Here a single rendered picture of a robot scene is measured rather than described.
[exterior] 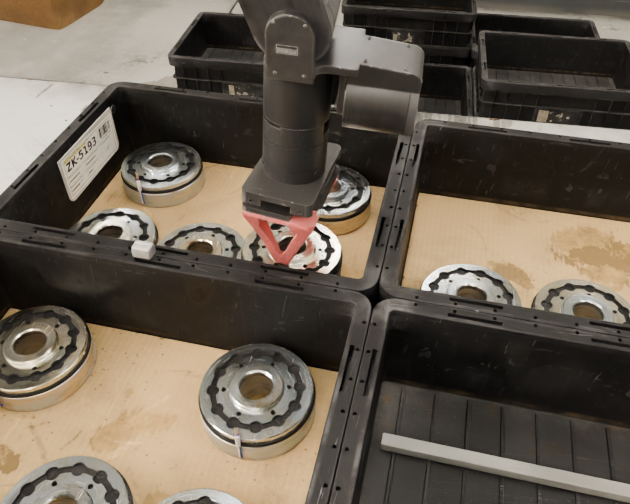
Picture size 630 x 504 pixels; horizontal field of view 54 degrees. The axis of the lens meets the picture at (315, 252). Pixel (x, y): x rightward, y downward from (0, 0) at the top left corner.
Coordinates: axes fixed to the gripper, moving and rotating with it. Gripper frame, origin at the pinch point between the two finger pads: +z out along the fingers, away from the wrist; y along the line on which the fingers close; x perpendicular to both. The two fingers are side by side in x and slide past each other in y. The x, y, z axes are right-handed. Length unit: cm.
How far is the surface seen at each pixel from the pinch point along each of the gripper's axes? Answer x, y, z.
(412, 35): 6, 139, 35
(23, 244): 23.0, -10.4, -0.9
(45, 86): 69, 52, 23
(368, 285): -9.2, -6.3, -3.0
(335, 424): -10.1, -20.4, -2.6
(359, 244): -5.7, 9.6, 6.8
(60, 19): 188, 214, 91
